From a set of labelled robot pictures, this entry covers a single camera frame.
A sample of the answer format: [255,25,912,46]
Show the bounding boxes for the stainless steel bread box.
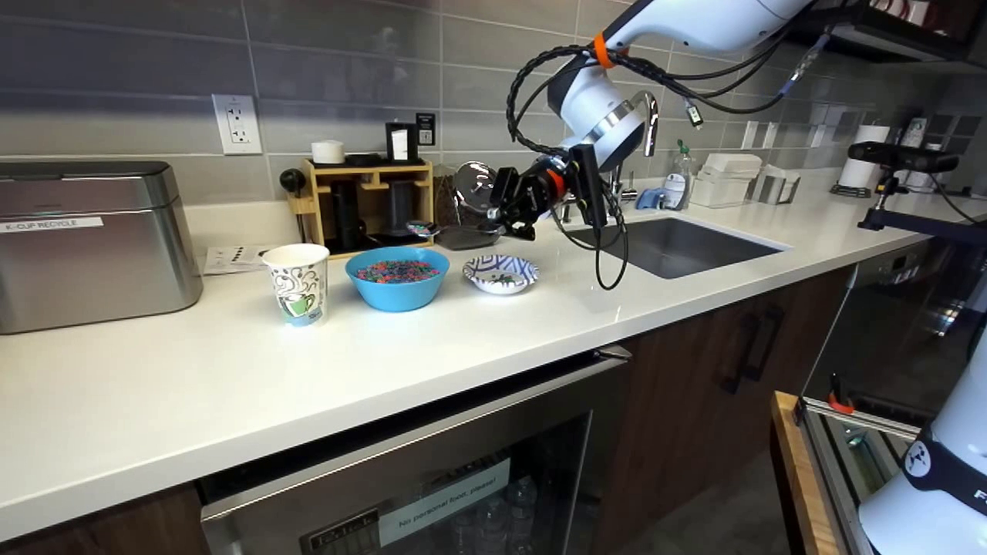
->
[0,158,206,339]

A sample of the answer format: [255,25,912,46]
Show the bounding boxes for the wooden robot cart top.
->
[768,390,857,555]

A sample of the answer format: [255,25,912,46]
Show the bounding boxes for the wooden countertop rack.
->
[298,158,439,254]

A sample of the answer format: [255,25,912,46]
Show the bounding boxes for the white paper cards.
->
[202,241,275,281]

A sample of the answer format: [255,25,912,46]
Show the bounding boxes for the undercounter glass door cooler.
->
[194,349,640,555]

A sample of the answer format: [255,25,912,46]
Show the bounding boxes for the soap bottle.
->
[661,137,693,215]

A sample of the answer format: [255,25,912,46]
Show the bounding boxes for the blue plastic bowl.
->
[342,245,455,314]

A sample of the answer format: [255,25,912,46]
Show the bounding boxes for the small white cup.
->
[309,137,350,169]

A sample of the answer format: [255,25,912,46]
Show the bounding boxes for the white plate with blue pattern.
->
[459,249,542,300]

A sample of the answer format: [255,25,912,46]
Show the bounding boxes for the small black picture frame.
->
[383,116,419,166]

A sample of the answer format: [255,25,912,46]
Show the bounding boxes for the black camera on stand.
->
[846,139,987,246]

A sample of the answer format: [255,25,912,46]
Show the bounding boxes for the long silver door handle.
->
[197,346,635,525]

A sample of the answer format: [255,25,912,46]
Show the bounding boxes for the chrome kitchen faucet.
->
[614,88,665,209]

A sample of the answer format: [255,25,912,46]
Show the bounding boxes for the paper towel roll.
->
[837,125,894,194]

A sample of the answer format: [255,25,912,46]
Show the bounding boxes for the orange cable tie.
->
[585,30,617,70]

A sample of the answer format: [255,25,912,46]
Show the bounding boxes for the white dish rack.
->
[692,150,805,209]

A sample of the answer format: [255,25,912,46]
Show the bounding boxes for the aluminium profile frame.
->
[800,392,933,555]

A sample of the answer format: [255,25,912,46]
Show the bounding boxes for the black looped cable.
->
[499,40,633,293]

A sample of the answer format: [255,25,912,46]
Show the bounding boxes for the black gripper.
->
[481,150,580,246]

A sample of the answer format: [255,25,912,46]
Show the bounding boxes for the white wall power outlet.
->
[211,93,267,161]

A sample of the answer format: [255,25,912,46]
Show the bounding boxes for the printed paper cup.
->
[261,241,335,330]

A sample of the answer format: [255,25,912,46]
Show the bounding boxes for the brown cabinet doors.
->
[598,263,857,555]

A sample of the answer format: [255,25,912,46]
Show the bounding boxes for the glass jar with silver lid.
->
[434,161,509,254]

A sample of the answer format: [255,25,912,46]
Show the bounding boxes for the stainless steel sink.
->
[567,215,788,283]

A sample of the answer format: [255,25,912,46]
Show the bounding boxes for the colourful small beads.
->
[475,260,527,291]
[355,255,441,287]

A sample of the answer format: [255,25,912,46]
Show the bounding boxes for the dark upper wall cabinet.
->
[791,0,987,76]

